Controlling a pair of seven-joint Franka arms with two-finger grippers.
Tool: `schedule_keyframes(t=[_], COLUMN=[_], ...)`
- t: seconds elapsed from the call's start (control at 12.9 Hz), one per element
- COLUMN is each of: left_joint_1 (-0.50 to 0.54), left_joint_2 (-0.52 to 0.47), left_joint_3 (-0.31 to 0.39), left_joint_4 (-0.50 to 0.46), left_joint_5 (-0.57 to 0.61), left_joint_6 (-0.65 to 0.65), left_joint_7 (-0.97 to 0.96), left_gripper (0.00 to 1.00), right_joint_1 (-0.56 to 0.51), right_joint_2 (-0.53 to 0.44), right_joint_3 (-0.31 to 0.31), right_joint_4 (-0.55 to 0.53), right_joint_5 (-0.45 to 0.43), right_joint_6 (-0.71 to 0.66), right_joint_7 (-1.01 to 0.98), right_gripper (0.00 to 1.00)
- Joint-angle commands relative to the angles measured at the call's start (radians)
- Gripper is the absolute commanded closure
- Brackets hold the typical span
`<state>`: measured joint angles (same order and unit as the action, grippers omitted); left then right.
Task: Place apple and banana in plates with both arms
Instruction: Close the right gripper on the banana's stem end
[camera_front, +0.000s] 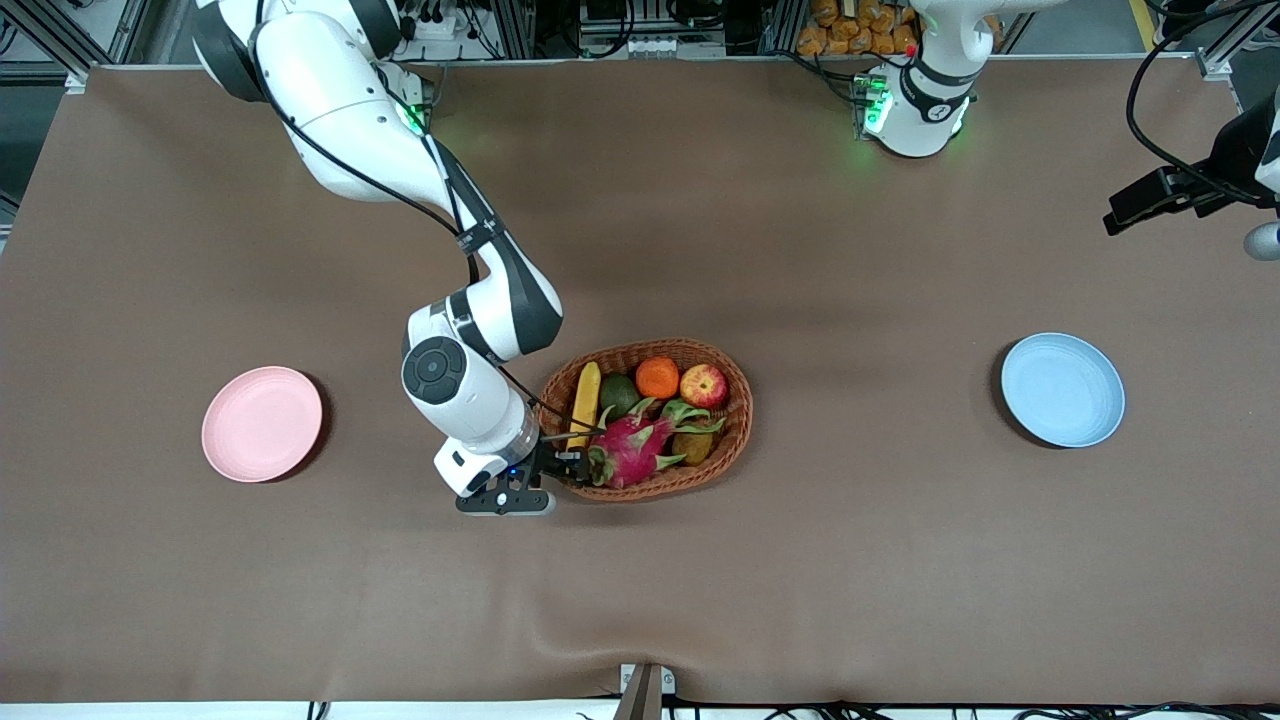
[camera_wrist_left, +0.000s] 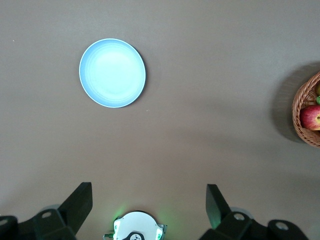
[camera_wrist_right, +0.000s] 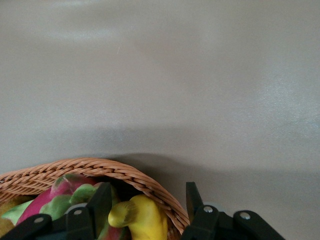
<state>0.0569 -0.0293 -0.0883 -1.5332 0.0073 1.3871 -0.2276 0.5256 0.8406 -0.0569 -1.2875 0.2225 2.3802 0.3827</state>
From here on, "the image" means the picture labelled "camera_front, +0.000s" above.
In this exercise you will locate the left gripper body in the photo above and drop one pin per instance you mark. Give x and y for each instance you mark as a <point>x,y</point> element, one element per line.
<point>1226,160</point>

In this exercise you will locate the yellow banana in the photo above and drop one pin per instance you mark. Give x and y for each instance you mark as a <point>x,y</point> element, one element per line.
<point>586,395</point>

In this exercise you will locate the red yellow apple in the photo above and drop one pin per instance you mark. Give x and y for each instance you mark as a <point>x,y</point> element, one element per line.
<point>704,387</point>

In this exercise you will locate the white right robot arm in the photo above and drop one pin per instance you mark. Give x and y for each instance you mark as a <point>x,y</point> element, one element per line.
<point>340,110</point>

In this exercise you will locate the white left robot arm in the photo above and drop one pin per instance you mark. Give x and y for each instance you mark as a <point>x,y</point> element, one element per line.
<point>915,120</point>

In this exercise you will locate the pink dragon fruit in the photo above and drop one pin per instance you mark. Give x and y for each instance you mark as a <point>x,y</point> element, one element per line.
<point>628,450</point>

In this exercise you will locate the green avocado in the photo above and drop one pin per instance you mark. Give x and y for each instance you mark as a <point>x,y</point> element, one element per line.
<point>617,393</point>

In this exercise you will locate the brown kiwi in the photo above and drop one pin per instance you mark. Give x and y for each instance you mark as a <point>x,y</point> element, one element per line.
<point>692,447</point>

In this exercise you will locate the orange fruit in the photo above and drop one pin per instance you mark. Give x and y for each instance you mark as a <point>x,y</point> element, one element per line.
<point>657,378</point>

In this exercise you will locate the brown wicker basket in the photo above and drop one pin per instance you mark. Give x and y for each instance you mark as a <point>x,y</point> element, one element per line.
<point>735,440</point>

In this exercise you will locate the pink plate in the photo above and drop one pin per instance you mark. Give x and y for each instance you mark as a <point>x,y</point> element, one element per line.
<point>262,424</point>

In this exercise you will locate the blue plate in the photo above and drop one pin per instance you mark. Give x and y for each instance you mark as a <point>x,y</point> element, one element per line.
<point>1063,390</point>

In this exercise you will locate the brown table cloth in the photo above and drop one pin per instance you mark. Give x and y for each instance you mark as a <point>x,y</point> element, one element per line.
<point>800,250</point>

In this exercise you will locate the bag of orange bread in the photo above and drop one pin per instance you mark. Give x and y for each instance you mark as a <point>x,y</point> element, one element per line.
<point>850,30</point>

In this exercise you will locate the white power strip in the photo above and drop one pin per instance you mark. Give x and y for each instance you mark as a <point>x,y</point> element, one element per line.
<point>440,25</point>

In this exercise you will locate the aluminium frame profile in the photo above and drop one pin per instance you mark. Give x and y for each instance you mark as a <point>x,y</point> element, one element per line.
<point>55,40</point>
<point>1235,45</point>

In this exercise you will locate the grey metal mount bracket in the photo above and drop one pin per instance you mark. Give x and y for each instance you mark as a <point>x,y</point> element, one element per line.
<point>645,690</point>

